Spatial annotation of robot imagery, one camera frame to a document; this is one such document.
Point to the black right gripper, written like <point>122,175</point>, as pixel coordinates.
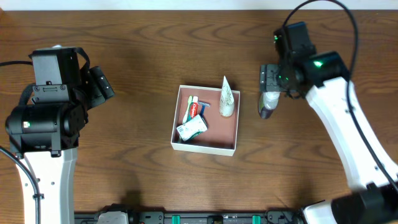
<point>269,78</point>

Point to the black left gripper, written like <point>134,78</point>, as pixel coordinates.
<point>101,82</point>

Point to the clear foam pump soap bottle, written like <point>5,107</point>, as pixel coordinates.
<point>267,103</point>

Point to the white Pantene tube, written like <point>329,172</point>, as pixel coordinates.
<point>226,99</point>

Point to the blue disposable razor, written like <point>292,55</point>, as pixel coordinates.
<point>204,105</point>

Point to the Colgate toothpaste tube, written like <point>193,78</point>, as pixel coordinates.
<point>193,108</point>

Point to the green toothbrush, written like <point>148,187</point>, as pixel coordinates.
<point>189,101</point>

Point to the green Dettol soap pack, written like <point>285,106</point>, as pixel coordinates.
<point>190,129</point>

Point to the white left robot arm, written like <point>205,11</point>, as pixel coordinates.
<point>44,129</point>

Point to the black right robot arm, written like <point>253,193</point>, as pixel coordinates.
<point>323,81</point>

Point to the white box with red interior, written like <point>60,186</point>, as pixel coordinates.
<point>221,135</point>

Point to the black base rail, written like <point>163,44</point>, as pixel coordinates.
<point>117,213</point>

